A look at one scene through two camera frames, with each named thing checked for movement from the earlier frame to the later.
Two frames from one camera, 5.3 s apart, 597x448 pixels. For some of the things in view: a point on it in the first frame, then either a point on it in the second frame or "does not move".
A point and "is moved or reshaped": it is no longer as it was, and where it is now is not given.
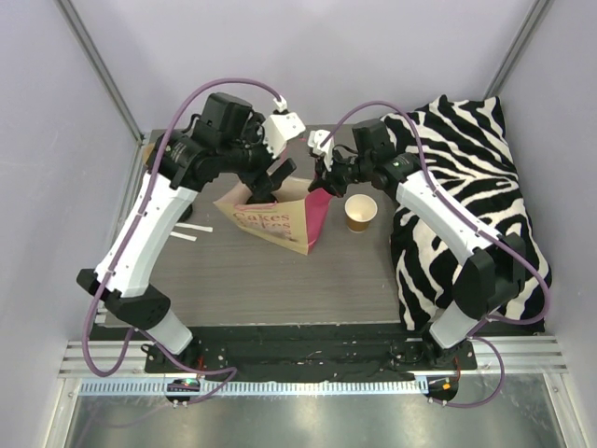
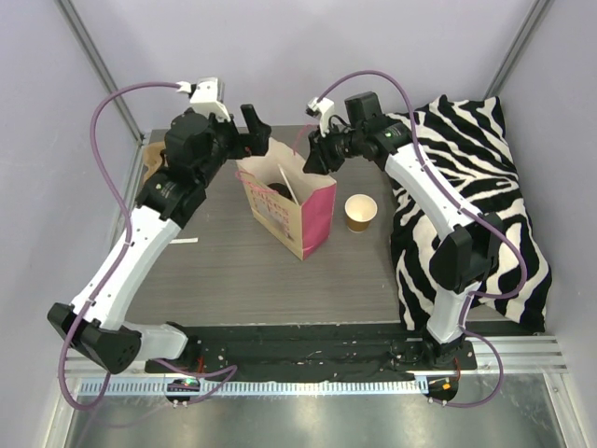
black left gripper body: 269,179 to 243,141
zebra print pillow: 463,145 does not move
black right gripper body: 331,178 to 317,156
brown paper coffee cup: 359,211 does not move
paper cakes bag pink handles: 293,221 is moved or reshaped
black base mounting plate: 313,354 does not move
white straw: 195,227 to 279,165
